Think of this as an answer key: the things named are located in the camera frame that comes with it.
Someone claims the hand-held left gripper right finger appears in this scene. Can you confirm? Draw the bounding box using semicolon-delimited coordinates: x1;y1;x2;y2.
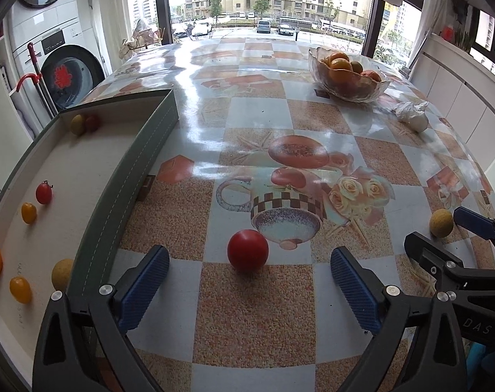
330;246;471;392

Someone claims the large red tomato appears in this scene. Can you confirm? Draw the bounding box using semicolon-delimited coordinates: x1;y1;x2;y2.
227;229;269;274

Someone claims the white front-load washing machine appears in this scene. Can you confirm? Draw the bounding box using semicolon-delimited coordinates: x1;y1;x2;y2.
7;28;108;133

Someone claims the grey tray with white inside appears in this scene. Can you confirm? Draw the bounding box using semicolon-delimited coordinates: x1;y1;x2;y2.
0;89;180;392

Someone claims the person's right hand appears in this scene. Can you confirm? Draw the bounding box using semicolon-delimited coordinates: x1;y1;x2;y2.
465;341;495;392

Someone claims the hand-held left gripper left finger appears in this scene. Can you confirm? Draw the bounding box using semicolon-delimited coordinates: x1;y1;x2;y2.
33;245;170;392

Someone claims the white plastic bag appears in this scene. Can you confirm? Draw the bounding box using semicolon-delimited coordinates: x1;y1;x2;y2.
390;100;430;133

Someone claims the red hook hanger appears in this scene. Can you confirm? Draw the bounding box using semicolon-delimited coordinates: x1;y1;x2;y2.
15;72;43;92

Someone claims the white parked car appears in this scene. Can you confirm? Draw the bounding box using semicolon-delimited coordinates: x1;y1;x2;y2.
190;20;213;37

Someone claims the small yellow-green fruit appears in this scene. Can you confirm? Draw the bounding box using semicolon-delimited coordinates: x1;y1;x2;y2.
70;114;87;137

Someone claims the yellow-brown round fruit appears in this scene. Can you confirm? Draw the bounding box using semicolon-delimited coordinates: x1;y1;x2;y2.
429;208;455;238

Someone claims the white wall cabinet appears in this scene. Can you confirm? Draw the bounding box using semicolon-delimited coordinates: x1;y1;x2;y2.
410;33;495;215

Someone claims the wire rack with bags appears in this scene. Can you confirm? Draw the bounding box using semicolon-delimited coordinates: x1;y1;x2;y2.
119;18;167;60

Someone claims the brown kiwi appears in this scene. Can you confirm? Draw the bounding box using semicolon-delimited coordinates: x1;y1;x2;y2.
52;258;74;292

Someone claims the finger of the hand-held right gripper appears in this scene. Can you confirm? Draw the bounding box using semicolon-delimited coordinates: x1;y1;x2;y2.
403;231;466;287
453;206;495;241

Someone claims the clear glass fruit bowl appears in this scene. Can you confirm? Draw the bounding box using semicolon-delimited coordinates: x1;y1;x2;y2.
308;46;391;103

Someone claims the red cherry tomato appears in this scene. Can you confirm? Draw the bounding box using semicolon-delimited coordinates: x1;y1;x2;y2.
36;180;53;205

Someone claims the yellow-orange oval fruit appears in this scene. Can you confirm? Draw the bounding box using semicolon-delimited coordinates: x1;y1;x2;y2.
9;276;33;305

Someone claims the white stacked dryer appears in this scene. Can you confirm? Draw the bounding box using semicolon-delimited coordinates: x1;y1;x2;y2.
3;0;94;56

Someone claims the mop with red handle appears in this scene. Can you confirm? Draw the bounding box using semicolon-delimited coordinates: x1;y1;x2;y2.
26;43;59;118

